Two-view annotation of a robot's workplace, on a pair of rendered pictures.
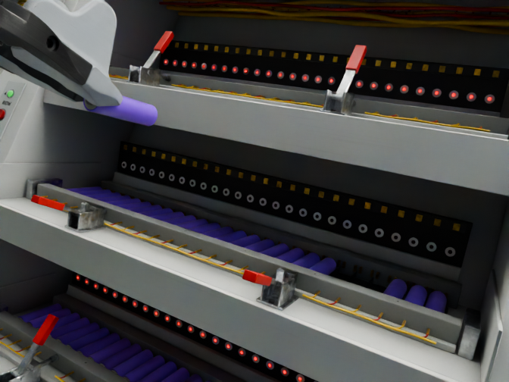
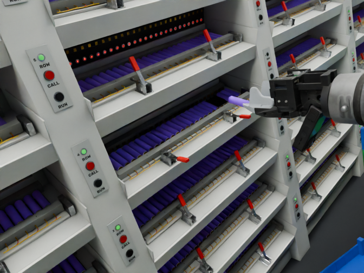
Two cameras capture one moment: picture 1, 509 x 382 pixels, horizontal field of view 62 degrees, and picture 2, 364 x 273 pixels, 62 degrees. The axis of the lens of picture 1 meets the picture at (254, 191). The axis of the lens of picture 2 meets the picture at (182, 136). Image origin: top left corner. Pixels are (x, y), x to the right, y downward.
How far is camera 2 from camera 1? 0.89 m
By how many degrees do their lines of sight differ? 69
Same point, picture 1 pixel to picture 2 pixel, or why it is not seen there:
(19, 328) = (155, 221)
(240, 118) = (199, 79)
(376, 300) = not seen: hidden behind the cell
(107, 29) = (265, 86)
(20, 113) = (102, 153)
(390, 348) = not seen: hidden behind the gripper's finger
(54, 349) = (174, 206)
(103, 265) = (192, 160)
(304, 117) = (215, 66)
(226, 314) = (228, 134)
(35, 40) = not seen: hidden behind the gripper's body
